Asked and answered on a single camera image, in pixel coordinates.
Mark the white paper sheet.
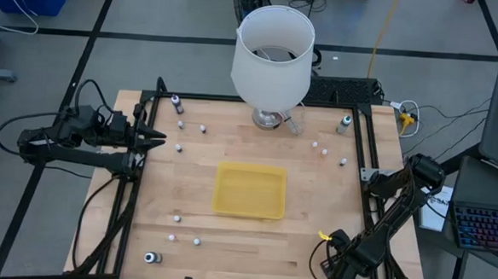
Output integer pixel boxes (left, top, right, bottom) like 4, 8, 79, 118
417, 184, 455, 234

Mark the yellow plug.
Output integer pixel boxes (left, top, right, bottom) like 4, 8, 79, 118
398, 113, 417, 137

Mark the silver glass lamp base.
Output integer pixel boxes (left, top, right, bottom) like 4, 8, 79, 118
252, 108, 285, 132

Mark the black aluminium table frame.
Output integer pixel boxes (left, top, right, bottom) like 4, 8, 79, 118
61, 73, 438, 279

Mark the silver metal bracket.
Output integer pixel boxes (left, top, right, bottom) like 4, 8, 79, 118
359, 166, 385, 184

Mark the bundled clear lamp cord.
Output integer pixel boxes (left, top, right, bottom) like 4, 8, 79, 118
281, 109, 307, 137

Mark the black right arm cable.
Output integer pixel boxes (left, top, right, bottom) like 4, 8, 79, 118
308, 238, 339, 279

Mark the white power cable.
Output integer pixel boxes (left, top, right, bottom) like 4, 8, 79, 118
386, 98, 424, 139

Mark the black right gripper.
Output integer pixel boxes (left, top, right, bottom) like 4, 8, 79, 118
321, 241, 375, 279

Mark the large purple food coloring bottle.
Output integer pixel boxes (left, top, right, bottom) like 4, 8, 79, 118
169, 93, 187, 116

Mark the yellow cable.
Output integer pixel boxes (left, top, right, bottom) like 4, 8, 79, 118
366, 0, 401, 79

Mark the white lampshade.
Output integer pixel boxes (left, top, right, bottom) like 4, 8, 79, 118
228, 2, 317, 115

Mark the black perforated panel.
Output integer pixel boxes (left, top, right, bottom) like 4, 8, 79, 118
304, 75, 385, 108

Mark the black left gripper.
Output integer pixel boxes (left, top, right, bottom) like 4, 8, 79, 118
102, 102, 170, 154

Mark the large green food coloring bottle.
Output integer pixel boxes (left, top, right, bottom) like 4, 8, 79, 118
335, 114, 353, 136

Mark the large black food coloring bottle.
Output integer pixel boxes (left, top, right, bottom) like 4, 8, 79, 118
142, 250, 164, 265

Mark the black desk leg with caster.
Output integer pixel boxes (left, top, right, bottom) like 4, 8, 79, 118
440, 247, 470, 279

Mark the black wire fan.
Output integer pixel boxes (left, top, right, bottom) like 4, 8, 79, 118
231, 0, 274, 27

